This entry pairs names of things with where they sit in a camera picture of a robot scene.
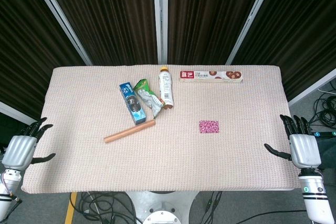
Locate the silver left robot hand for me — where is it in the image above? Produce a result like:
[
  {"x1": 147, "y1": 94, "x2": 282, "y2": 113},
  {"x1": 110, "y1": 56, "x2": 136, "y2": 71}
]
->
[{"x1": 1, "y1": 117, "x2": 57, "y2": 171}]

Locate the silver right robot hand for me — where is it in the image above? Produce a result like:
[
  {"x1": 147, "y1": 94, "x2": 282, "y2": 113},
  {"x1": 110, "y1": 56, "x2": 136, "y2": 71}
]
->
[{"x1": 264, "y1": 114, "x2": 322, "y2": 169}]

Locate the pink patterned packet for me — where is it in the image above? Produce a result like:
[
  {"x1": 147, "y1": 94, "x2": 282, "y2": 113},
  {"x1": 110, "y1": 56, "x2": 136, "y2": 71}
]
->
[{"x1": 198, "y1": 120, "x2": 219, "y2": 134}]

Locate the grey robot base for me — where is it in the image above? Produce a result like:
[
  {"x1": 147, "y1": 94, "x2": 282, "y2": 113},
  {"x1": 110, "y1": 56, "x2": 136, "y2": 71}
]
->
[{"x1": 125, "y1": 191, "x2": 198, "y2": 224}]

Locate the yellow floor tape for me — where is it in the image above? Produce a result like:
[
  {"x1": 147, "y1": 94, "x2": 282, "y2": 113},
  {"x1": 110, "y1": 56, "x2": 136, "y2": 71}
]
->
[{"x1": 64, "y1": 191, "x2": 78, "y2": 224}]

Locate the dark curtain panel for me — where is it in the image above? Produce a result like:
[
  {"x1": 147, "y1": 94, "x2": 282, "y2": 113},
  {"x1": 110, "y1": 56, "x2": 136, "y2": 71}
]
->
[
  {"x1": 40, "y1": 0, "x2": 158, "y2": 66},
  {"x1": 230, "y1": 0, "x2": 336, "y2": 101},
  {"x1": 167, "y1": 0, "x2": 269, "y2": 65},
  {"x1": 0, "y1": 0, "x2": 87, "y2": 120}
]

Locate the wooden rolling pin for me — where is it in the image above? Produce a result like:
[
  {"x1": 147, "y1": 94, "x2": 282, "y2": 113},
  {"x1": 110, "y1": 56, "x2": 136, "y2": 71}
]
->
[{"x1": 103, "y1": 119, "x2": 156, "y2": 144}]

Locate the long red white box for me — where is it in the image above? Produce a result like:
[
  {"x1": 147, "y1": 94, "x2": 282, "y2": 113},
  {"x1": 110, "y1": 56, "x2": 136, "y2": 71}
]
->
[{"x1": 179, "y1": 70, "x2": 244, "y2": 83}]

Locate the pink woven tablecloth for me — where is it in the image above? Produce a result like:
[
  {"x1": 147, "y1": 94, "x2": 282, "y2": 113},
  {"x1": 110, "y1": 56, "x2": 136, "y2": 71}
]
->
[{"x1": 20, "y1": 64, "x2": 301, "y2": 195}]

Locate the blue cookie box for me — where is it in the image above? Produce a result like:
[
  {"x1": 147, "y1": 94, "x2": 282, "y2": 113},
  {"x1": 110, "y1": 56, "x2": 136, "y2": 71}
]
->
[{"x1": 119, "y1": 82, "x2": 147, "y2": 126}]

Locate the green silver snack bag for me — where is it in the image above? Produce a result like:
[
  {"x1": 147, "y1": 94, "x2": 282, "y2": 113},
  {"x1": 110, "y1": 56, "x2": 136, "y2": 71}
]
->
[{"x1": 133, "y1": 78, "x2": 165, "y2": 119}]

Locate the white bottle yellow cap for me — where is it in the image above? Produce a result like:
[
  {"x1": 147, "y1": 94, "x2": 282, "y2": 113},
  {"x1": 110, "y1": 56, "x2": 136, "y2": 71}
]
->
[{"x1": 157, "y1": 66, "x2": 174, "y2": 110}]

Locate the white frame post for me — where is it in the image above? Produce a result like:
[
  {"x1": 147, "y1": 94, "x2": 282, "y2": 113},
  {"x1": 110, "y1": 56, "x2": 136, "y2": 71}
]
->
[
  {"x1": 225, "y1": 0, "x2": 279, "y2": 65},
  {"x1": 288, "y1": 68, "x2": 336, "y2": 107},
  {"x1": 26, "y1": 0, "x2": 93, "y2": 66},
  {"x1": 0, "y1": 101, "x2": 40, "y2": 125},
  {"x1": 153, "y1": 0, "x2": 169, "y2": 65}
]

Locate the black tangled cable bundle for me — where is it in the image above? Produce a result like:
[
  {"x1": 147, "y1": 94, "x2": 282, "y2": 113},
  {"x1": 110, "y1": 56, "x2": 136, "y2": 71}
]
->
[{"x1": 308, "y1": 81, "x2": 336, "y2": 130}]

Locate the thin black cable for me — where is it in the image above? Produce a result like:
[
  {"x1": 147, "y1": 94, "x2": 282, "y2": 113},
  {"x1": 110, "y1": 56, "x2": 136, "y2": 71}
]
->
[{"x1": 237, "y1": 209, "x2": 308, "y2": 224}]

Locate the black cable with inline switch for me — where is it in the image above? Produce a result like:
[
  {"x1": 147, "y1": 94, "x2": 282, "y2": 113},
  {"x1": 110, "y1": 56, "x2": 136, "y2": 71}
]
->
[{"x1": 204, "y1": 191, "x2": 224, "y2": 224}]

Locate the black floor cable bundle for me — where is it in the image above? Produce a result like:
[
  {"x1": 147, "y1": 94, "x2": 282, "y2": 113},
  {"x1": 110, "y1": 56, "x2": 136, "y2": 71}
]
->
[{"x1": 70, "y1": 191, "x2": 142, "y2": 224}]

